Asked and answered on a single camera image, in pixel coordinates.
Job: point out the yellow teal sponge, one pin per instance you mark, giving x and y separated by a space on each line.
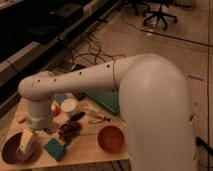
55 149

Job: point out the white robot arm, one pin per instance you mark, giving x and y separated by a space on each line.
154 104

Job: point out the white paper cup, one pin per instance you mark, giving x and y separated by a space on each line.
69 107

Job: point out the green plastic tray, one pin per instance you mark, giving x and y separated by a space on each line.
107 99

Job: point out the blue-grey cloth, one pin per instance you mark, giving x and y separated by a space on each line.
60 97

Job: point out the orange-brown bowl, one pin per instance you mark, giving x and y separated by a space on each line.
111 139

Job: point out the dark grape bunch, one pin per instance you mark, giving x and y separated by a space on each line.
68 131

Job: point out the black office chair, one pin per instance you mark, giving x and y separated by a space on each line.
160 14

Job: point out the orange carrot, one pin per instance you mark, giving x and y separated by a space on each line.
22 120

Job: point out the yellow cheese wedge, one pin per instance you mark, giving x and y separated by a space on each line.
27 139

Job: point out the black floor object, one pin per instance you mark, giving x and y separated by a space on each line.
201 142

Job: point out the purple bowl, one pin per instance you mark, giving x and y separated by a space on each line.
11 154

